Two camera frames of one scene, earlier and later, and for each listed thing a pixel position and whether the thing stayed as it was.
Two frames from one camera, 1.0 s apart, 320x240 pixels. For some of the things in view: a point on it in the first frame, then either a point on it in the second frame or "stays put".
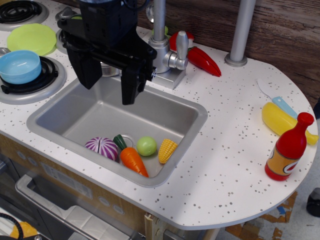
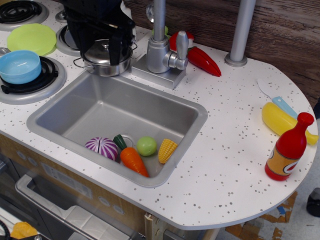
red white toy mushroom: (173, 39) stays put
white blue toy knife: (276, 99) stays put
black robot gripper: (106, 30) to (110, 15)
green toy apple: (146, 146) stays put
